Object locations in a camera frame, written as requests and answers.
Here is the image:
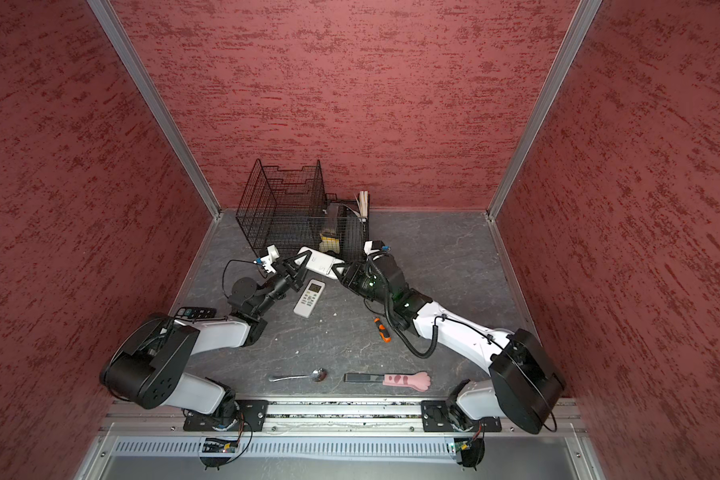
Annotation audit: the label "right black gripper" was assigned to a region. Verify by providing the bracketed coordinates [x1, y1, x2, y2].
[333, 260, 394, 307]

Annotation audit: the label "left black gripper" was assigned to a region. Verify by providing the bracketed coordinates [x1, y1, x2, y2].
[254, 249, 313, 316]

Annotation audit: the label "orange black screwdriver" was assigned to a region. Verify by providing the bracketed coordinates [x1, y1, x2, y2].
[374, 317, 391, 343]

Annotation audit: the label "grey white remote control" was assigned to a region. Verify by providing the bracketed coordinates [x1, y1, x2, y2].
[296, 246, 344, 280]

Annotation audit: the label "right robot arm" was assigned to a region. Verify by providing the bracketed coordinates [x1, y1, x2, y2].
[331, 250, 566, 434]

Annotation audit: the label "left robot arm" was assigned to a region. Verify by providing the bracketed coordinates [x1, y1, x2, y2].
[99, 250, 312, 431]

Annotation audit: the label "white air conditioner remote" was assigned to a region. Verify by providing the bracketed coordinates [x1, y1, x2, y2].
[293, 279, 325, 318]

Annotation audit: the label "yellow black brush in basket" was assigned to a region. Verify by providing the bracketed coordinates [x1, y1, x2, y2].
[318, 203, 346, 256]

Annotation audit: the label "wooden sticks in basket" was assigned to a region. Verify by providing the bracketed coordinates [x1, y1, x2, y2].
[357, 191, 369, 220]

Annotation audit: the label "metal spoon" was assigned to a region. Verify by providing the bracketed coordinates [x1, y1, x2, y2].
[268, 368, 328, 383]

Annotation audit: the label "black calculator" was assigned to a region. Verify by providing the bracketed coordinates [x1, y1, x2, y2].
[174, 307, 217, 322]

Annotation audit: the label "pink cat paw spatula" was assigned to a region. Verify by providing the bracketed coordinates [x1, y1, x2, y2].
[343, 372, 431, 392]

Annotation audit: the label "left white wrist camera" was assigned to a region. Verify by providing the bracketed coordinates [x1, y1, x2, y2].
[255, 245, 280, 274]

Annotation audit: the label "black wire basket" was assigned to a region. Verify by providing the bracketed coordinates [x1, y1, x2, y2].
[235, 160, 369, 262]

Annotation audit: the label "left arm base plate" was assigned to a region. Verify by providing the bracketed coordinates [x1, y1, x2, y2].
[182, 399, 270, 434]

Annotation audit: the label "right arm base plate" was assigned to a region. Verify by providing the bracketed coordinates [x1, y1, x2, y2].
[420, 400, 502, 433]

